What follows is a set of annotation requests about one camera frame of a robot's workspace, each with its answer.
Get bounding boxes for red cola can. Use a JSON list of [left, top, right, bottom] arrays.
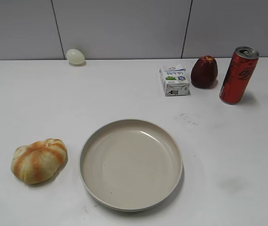
[[219, 47, 260, 104]]

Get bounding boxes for beige round plate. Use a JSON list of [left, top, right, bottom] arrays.
[[79, 119, 184, 212]]

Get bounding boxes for small white milk carton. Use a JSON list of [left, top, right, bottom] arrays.
[[159, 65, 190, 97]]

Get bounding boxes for white egg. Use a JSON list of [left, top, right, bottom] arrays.
[[65, 49, 85, 65]]

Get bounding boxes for dark red apple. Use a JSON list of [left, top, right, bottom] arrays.
[[191, 56, 218, 89]]

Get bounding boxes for orange striped bread roll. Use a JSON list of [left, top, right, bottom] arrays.
[[11, 138, 67, 185]]

